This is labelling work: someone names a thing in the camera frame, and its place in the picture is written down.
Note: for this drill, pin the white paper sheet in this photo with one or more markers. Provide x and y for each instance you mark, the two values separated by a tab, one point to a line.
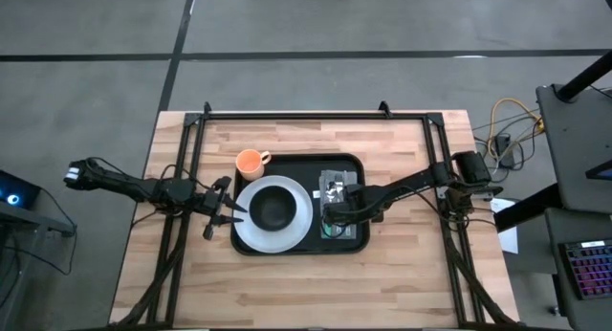
509	235

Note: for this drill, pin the black bowl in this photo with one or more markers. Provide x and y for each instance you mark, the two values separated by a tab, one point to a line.
272	207

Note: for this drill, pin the dark grey desk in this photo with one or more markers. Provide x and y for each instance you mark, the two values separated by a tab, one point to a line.
574	144

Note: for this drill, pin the white round plate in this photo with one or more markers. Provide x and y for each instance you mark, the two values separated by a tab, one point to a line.
306	221

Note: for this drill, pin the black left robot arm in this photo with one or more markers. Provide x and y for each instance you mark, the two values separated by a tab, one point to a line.
129	187

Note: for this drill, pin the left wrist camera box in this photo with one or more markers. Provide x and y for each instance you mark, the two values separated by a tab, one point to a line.
203	201

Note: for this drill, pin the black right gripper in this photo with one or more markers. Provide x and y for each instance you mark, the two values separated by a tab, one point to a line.
365	210

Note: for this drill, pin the orange mug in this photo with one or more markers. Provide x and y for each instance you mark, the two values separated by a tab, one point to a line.
251	164

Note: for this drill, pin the grey side stand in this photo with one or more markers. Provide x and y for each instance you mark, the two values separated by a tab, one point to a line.
28	221

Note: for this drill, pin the black plastic tray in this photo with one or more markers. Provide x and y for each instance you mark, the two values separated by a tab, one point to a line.
296	166

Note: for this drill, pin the grey cloth napkin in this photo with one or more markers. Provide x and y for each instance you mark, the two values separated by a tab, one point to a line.
351	177

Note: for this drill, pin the backlit keyboard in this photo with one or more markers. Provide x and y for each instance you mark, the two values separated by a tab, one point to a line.
590	269

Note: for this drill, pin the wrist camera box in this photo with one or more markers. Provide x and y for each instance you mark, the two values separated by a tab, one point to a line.
203	201
370	193

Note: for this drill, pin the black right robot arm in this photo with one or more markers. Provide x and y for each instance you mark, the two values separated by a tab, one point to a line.
411	183

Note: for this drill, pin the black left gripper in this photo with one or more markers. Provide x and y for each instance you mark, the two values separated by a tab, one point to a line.
217	206

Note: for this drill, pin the black power adapter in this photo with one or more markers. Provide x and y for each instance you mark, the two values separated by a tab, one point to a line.
504	149

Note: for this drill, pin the black pole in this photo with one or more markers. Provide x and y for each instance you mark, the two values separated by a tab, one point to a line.
585	77

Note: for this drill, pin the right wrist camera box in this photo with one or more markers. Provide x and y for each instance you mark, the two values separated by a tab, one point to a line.
370	193

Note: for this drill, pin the computer with blue light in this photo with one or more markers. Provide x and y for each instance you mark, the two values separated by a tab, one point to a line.
14	192

